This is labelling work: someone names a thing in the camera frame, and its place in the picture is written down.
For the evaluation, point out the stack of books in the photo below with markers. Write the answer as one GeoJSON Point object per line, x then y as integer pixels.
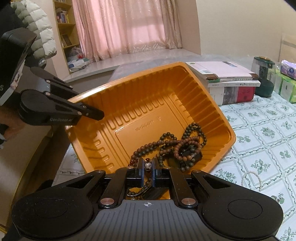
{"type": "Point", "coordinates": [227, 82]}

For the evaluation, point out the wooden bookshelf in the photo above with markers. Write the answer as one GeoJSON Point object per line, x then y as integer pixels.
{"type": "Point", "coordinates": [66, 24]}

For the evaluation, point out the grey white puffer jacket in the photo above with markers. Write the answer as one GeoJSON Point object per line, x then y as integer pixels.
{"type": "Point", "coordinates": [36, 20]}

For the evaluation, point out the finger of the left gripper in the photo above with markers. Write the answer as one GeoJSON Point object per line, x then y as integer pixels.
{"type": "Point", "coordinates": [57, 86]}
{"type": "Point", "coordinates": [78, 108]}

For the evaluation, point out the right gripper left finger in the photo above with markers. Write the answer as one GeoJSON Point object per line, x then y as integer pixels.
{"type": "Point", "coordinates": [123, 179]}

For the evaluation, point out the purple white tissue pack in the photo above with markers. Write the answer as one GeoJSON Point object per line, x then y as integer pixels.
{"type": "Point", "coordinates": [288, 69]}

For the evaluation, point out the pink curtain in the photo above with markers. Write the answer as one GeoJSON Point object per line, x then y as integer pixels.
{"type": "Point", "coordinates": [108, 29]}

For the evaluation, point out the green tissue pack bundle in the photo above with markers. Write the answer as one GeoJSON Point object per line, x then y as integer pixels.
{"type": "Point", "coordinates": [283, 85]}

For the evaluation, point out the orange plastic tray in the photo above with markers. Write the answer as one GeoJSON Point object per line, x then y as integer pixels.
{"type": "Point", "coordinates": [149, 115]}

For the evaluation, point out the floral patterned bed sheet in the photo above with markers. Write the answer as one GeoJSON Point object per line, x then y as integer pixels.
{"type": "Point", "coordinates": [263, 156]}

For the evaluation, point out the green glass lantern jar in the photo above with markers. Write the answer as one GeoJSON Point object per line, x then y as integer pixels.
{"type": "Point", "coordinates": [264, 67]}

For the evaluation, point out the person's left hand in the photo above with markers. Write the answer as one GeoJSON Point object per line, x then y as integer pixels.
{"type": "Point", "coordinates": [11, 118]}

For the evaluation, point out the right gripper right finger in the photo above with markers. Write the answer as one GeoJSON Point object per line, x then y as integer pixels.
{"type": "Point", "coordinates": [174, 180]}

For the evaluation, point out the plastic bags on floor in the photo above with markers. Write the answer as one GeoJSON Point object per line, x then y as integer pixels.
{"type": "Point", "coordinates": [76, 60]}

